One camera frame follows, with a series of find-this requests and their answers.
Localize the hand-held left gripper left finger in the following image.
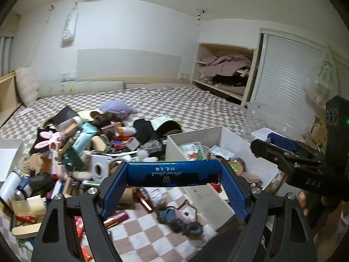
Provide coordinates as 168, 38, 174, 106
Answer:
31, 162, 129, 262

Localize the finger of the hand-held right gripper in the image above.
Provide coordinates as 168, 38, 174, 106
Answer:
266, 133, 323, 156
250, 139, 323, 176

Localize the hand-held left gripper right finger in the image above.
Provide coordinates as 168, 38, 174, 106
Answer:
220, 160, 319, 262

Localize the white storage box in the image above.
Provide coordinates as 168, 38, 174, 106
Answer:
165, 126, 287, 231

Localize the blue metallic glasses case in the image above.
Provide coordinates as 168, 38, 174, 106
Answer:
124, 160, 223, 188

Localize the person's right hand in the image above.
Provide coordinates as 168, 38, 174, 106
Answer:
297, 191, 310, 218

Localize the red snack packet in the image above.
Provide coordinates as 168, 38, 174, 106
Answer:
103, 210, 129, 228

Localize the white cube with hole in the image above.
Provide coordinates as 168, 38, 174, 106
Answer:
88, 153, 131, 183

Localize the white slatted wardrobe door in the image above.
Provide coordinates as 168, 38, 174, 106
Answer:
247, 28, 334, 142

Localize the green red printed packet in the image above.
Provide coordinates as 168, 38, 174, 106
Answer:
178, 141, 210, 161

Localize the teal tissue packet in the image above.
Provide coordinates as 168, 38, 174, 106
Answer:
71, 122, 98, 156

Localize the blue knitted doll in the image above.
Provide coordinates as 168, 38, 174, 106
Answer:
156, 202, 204, 240

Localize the black cap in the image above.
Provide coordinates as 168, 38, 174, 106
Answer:
133, 119, 183, 149

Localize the clear plastic bag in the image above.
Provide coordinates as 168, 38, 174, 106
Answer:
303, 50, 341, 107

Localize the black pouch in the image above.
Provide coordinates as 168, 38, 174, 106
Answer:
16, 173, 56, 198

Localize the dark clothes pile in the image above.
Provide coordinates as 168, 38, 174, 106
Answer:
212, 74, 250, 87

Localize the pink bunny handheld fan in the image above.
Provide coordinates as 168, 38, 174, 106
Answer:
35, 131, 66, 170

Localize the wooden block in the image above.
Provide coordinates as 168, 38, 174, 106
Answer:
10, 198, 47, 217

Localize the purple plush toy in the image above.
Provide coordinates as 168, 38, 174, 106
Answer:
99, 100, 137, 121

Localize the green white paper packet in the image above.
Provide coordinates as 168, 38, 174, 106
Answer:
150, 115, 175, 131

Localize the pink clothes pile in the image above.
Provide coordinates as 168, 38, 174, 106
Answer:
197, 55, 253, 77

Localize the black notebook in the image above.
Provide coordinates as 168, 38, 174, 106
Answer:
52, 105, 78, 126

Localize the white black tumbler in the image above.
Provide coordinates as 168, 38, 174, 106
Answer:
0, 171, 23, 203

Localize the white cardboard box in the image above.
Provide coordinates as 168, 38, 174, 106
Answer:
0, 139, 26, 182

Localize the open wardrobe shelf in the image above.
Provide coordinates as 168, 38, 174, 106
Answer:
191, 43, 257, 106

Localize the white fluffy pillow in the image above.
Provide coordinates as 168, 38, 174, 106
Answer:
15, 66, 39, 107

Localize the wooden bedside shelf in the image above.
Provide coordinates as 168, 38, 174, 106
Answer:
0, 71, 23, 127

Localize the white wall air conditioner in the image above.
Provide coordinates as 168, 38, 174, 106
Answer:
61, 2, 80, 42

